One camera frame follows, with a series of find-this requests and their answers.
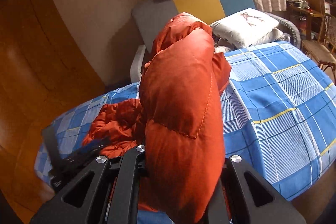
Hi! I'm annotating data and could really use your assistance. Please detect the orange puffer jacket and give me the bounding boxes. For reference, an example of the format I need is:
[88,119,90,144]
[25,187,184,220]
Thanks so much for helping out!
[83,13,231,223]

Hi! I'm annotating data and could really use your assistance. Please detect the blue plaid bed sheet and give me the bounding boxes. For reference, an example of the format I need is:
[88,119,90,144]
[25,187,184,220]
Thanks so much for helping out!
[37,42,335,202]

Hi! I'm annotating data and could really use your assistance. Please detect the wooden rattan chair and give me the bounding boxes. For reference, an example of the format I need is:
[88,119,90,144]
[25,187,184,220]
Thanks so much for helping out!
[301,14,335,82]

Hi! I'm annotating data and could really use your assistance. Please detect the white patterned pillow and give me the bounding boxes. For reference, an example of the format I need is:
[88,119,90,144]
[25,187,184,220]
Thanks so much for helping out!
[211,8,283,49]

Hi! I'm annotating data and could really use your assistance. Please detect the wooden desk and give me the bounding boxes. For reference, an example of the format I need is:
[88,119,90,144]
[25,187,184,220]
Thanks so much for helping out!
[286,0,325,40]

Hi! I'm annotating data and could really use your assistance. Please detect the grey yellow blue headboard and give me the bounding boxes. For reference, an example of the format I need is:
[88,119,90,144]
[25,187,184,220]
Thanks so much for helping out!
[131,0,256,53]

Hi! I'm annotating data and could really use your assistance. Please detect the desk clutter items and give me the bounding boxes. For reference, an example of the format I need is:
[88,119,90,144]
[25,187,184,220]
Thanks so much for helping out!
[286,0,310,10]

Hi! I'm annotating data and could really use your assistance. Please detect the white bed side rail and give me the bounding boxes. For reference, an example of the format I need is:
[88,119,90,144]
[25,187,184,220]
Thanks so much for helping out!
[130,44,146,83]

